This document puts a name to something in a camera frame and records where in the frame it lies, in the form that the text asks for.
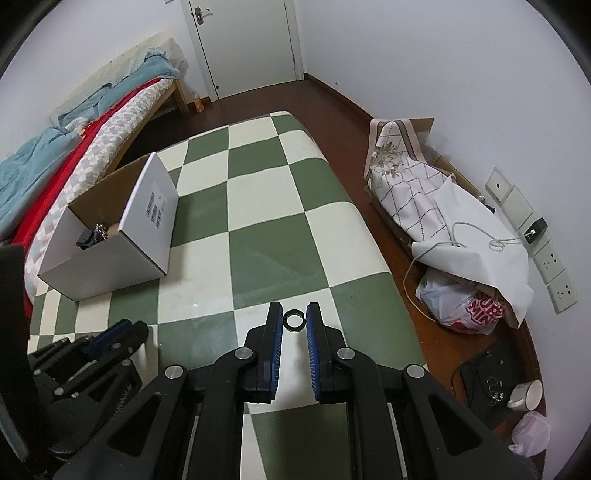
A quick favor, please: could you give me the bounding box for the white wall socket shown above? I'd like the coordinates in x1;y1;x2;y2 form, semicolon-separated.
536;237;570;283
547;271;579;315

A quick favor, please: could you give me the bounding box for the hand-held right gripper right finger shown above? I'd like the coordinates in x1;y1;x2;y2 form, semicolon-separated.
305;301;539;480

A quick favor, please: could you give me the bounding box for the floral grid pattern cloth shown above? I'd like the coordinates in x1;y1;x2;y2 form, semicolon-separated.
362;117;455;245

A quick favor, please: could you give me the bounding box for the black flat bag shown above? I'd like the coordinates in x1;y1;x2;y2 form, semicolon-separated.
459;342;532;425

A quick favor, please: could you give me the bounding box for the small white plastic bag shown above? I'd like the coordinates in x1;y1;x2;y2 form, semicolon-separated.
508;411;552;455

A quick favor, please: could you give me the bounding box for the red white plastic bag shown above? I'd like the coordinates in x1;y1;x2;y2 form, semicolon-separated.
416;268;504;335

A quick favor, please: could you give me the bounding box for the white door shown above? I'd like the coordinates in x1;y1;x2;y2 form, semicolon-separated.
178;0;305;100

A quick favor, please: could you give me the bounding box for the light blue duvet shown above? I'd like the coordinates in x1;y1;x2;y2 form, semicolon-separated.
0;124;70;241

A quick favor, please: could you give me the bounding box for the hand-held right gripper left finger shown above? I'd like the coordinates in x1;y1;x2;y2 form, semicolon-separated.
51;301;283;480

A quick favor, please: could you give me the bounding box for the light blue crumpled blanket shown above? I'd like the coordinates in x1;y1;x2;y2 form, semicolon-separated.
111;51;181;88

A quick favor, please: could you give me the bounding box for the wooden bed frame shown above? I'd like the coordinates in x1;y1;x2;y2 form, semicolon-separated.
157;76;190;116

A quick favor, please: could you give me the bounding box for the black white charger plug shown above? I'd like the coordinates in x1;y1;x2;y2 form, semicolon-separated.
524;218;549;244

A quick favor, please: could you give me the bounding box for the patterned cloth in cardboard box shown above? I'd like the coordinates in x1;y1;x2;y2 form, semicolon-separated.
369;117;485;259

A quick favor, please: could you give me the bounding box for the grey blank wall panel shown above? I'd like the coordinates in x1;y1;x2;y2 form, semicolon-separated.
501;193;539;232

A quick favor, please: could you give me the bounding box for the beige padded headboard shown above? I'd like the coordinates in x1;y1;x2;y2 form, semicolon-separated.
51;34;178;116

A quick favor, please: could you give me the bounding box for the white ceramic cup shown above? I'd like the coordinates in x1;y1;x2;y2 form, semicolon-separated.
507;380;544;411

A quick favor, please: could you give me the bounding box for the bed with red cover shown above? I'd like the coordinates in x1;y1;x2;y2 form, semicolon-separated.
9;78;162;250

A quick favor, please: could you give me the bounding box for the green white checkered tablecloth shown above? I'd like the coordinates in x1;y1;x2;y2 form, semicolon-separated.
28;111;428;480

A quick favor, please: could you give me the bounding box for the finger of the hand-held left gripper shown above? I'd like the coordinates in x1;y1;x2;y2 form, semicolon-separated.
104;320;151;363
90;318;132;356

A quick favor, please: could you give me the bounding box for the white cardboard box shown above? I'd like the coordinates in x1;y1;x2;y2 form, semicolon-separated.
37;152;180;303

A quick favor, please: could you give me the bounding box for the white charging cable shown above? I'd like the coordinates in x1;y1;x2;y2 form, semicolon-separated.
404;222;532;319

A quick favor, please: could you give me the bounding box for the large white paper sheet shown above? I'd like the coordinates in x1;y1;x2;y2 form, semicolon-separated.
411;178;536;328

